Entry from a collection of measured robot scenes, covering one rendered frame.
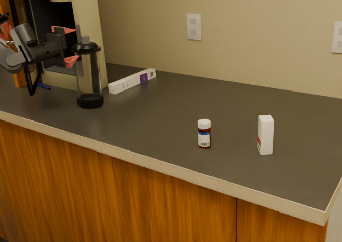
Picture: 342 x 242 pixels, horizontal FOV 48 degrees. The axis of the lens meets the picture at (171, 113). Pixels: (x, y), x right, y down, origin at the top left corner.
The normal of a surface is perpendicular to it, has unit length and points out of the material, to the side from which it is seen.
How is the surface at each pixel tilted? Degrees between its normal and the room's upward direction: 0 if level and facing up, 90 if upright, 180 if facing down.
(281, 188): 0
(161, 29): 90
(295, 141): 0
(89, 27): 90
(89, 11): 90
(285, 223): 90
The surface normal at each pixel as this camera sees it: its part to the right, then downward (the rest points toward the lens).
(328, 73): -0.57, 0.36
